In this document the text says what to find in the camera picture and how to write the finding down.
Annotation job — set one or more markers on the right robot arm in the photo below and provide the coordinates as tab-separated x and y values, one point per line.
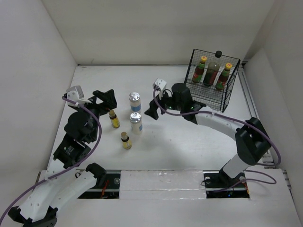
252	141

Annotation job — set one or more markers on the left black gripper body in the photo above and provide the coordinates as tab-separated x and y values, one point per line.
98	109

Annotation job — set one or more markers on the tall dark sauce bottle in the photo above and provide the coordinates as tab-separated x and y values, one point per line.
212	69

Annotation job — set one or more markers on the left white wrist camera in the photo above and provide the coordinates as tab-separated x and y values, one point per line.
74	96

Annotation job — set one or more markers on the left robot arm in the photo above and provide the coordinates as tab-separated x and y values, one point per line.
55	192

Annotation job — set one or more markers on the black wire rack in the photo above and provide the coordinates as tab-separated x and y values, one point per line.
215	99

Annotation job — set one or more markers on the red chili sauce bottle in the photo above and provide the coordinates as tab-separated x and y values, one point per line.
223	78
199	70

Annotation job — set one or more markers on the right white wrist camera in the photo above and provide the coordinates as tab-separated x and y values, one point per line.
159	85

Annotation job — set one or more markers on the silver-lid shaker jar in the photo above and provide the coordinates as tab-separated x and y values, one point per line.
136	123
135	102

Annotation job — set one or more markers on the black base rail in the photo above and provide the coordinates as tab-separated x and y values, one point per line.
163	185

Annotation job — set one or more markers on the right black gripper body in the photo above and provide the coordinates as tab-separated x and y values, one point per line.
169	102

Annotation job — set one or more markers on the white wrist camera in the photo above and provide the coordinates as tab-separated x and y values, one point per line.
74	96
159	85

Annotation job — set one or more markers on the small yellow bottle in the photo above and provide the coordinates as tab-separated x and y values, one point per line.
114	119
127	144

